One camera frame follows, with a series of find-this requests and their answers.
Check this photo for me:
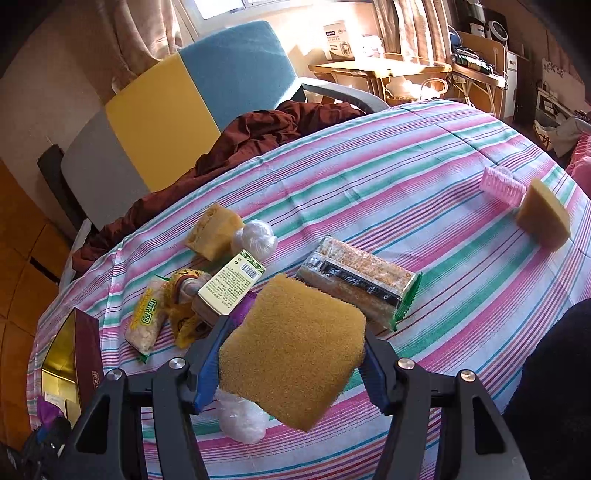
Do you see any green and white box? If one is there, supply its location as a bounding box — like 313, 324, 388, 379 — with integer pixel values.
191, 249, 267, 328

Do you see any gold box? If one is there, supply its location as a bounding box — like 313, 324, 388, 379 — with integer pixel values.
41, 307, 105, 428

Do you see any grey yellow blue chair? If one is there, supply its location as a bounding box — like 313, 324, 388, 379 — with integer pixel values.
60, 21, 391, 232

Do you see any crumpled yellow wrapper packet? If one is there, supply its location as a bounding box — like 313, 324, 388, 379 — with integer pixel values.
164, 268, 218, 349

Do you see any white printed box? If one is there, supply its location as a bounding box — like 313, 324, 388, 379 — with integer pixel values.
44, 392, 79, 417

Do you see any wooden desk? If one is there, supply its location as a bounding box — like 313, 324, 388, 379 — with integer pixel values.
452, 32, 509, 116

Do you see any brown biscuit packet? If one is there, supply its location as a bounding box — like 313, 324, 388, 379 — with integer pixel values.
295, 236, 423, 330

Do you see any person's dark clothing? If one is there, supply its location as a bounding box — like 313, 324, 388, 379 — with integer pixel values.
503, 298, 591, 480

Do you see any large yellow sponge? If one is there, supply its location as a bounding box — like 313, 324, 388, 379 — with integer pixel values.
218, 273, 368, 433

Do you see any pink hair roller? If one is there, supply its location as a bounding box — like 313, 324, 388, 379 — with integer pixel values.
480, 167, 527, 210

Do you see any striped bedsheet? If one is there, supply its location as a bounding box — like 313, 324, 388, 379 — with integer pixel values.
25, 99, 591, 480

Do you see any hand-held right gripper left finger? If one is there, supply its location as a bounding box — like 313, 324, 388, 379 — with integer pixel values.
65, 314, 236, 480

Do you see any purple packet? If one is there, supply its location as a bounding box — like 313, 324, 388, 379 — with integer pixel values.
37, 397, 70, 428
228, 293, 257, 326

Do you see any dark red cloth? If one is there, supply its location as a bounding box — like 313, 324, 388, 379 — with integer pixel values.
69, 99, 365, 278

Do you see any yellow sponge wedge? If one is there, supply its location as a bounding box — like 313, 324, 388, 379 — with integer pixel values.
516, 178, 572, 250

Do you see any yellow snack packet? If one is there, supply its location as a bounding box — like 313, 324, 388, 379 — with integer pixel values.
124, 275, 169, 365

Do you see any wooden table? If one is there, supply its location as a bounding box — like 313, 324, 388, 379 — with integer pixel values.
308, 60, 453, 100

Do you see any printed cardboard box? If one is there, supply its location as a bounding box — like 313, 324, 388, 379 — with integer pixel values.
323, 21, 362, 61

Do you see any small yellow sponge block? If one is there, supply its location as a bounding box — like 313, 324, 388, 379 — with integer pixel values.
185, 203, 245, 261

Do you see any white fan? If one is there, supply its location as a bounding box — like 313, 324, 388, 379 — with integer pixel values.
488, 11, 507, 41

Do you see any wooden wardrobe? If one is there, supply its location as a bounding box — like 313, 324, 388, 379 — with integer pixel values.
0, 157, 70, 444

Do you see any balled clear plastic bag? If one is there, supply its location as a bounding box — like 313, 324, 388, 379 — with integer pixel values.
231, 220, 279, 259

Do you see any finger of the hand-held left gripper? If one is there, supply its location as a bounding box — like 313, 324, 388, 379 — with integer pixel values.
21, 418, 74, 467

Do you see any white foam board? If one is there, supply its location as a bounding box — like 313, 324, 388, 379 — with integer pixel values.
62, 217, 93, 282

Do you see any window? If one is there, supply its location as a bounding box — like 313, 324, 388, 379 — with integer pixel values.
191, 0, 259, 19

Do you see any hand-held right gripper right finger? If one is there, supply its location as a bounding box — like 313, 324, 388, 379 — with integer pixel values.
362, 330, 532, 480

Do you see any beige curtain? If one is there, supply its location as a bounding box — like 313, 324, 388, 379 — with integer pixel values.
97, 0, 185, 79
372, 0, 451, 63

